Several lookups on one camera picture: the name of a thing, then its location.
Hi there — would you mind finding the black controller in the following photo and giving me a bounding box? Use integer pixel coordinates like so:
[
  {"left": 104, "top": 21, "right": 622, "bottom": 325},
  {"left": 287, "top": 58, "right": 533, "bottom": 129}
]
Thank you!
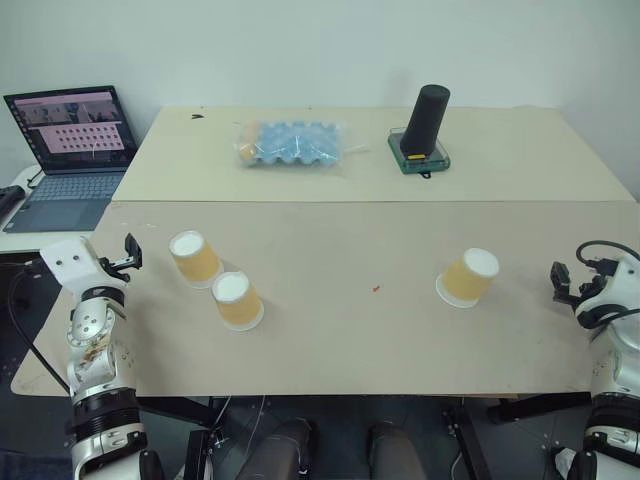
[{"left": 0, "top": 185, "right": 27, "bottom": 217}]

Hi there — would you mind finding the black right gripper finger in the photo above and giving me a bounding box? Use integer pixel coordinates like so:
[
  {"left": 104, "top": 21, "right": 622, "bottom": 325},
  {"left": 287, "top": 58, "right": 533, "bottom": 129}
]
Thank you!
[
  {"left": 549, "top": 259, "right": 572, "bottom": 290},
  {"left": 551, "top": 287, "right": 581, "bottom": 310}
]

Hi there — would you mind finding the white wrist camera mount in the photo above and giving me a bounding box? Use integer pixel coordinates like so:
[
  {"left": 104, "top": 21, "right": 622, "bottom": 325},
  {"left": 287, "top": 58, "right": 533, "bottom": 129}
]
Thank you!
[
  {"left": 573, "top": 256, "right": 640, "bottom": 330},
  {"left": 38, "top": 237, "right": 110, "bottom": 302}
]

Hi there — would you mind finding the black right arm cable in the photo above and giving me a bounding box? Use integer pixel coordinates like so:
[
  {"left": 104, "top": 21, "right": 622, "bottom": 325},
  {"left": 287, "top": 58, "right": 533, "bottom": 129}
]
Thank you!
[{"left": 575, "top": 240, "right": 622, "bottom": 274}]

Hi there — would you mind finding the blue egg tray in bag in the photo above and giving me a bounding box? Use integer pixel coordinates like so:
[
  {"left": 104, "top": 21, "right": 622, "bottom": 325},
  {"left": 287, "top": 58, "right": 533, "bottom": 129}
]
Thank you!
[{"left": 232, "top": 118, "right": 372, "bottom": 177}]

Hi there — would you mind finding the open grey laptop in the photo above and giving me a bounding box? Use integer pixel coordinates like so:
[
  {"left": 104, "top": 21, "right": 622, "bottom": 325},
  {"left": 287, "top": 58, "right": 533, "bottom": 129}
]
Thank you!
[{"left": 0, "top": 85, "right": 140, "bottom": 235}]

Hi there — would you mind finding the yellow paper cup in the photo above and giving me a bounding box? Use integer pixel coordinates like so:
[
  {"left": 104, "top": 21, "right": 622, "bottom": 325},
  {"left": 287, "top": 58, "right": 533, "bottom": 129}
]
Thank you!
[
  {"left": 434, "top": 247, "right": 501, "bottom": 309},
  {"left": 168, "top": 229, "right": 225, "bottom": 290},
  {"left": 211, "top": 271, "right": 265, "bottom": 333}
]

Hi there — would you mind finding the black cylinder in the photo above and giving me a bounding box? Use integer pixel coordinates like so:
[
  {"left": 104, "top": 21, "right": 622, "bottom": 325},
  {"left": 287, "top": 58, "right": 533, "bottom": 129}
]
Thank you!
[{"left": 400, "top": 84, "right": 452, "bottom": 158}]

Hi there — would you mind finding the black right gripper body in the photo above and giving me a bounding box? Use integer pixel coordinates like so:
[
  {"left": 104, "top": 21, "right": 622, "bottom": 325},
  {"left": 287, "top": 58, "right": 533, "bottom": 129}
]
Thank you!
[{"left": 568, "top": 259, "right": 609, "bottom": 307}]

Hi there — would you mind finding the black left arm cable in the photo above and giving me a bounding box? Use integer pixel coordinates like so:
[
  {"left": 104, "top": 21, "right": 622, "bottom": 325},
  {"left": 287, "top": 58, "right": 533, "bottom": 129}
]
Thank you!
[{"left": 6, "top": 263, "right": 72, "bottom": 396}]

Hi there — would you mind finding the green box with clear lid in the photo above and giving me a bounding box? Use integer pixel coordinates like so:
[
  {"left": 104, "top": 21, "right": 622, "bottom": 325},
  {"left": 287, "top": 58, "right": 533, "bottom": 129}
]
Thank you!
[{"left": 387, "top": 126, "right": 452, "bottom": 181}]

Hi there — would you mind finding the black table frame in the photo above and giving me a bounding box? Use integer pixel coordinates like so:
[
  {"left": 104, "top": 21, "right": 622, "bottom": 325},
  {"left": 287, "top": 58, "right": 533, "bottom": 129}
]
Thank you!
[{"left": 133, "top": 391, "right": 594, "bottom": 480}]

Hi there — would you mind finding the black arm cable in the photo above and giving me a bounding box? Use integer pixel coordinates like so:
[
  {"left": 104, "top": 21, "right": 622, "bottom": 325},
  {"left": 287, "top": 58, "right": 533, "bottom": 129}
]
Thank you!
[
  {"left": 575, "top": 240, "right": 622, "bottom": 274},
  {"left": 6, "top": 263, "right": 72, "bottom": 396}
]

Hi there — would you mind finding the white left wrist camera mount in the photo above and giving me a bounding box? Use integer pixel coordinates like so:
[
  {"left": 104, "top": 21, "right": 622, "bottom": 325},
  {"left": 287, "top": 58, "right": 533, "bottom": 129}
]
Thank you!
[{"left": 38, "top": 237, "right": 110, "bottom": 302}]

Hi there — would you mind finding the dark rounded shape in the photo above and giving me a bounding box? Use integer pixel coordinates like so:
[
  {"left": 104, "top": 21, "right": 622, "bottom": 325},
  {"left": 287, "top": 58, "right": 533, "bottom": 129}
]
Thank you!
[{"left": 233, "top": 418, "right": 319, "bottom": 480}]

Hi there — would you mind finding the thin white wire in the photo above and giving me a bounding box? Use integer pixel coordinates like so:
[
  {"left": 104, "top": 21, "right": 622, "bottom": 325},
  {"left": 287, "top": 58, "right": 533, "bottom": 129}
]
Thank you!
[{"left": 212, "top": 394, "right": 268, "bottom": 454}]

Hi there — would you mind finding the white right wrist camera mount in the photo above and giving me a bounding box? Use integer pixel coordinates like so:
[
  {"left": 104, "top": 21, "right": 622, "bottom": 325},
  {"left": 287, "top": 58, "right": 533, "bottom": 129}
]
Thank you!
[{"left": 573, "top": 256, "right": 640, "bottom": 330}]

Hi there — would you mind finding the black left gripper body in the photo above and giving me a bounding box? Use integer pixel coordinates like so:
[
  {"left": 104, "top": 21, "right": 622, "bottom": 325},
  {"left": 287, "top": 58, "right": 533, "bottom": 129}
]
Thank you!
[{"left": 98, "top": 255, "right": 135, "bottom": 275}]

